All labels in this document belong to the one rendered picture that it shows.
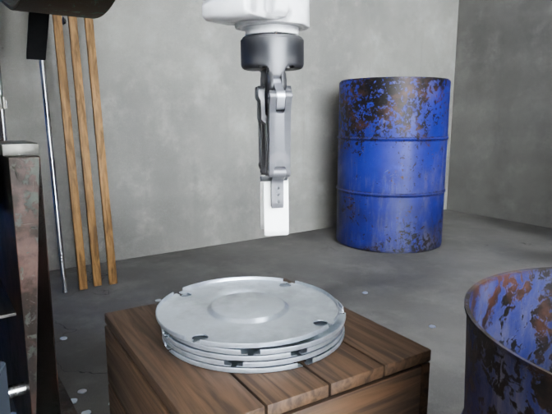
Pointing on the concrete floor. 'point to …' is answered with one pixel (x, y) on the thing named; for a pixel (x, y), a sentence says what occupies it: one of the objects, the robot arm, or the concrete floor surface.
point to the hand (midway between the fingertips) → (273, 204)
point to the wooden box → (139, 393)
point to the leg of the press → (27, 283)
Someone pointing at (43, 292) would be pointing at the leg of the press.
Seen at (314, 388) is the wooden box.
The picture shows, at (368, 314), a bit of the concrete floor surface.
